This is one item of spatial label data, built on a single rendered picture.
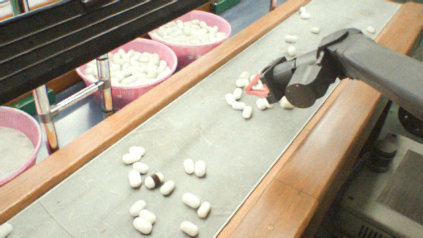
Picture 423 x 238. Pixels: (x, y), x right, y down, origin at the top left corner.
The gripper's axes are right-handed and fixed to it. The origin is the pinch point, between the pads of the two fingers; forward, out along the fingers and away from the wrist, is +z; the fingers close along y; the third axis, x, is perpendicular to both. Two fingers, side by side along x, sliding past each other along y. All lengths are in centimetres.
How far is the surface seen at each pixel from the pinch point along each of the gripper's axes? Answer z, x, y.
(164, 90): 18.5, -8.5, 5.4
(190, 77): 17.6, -7.7, -3.4
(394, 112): 34, 80, -148
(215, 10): 44, -20, -60
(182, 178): 5.2, 5.8, 24.6
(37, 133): 27.6, -15.4, 33.4
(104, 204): 10.8, 1.0, 38.0
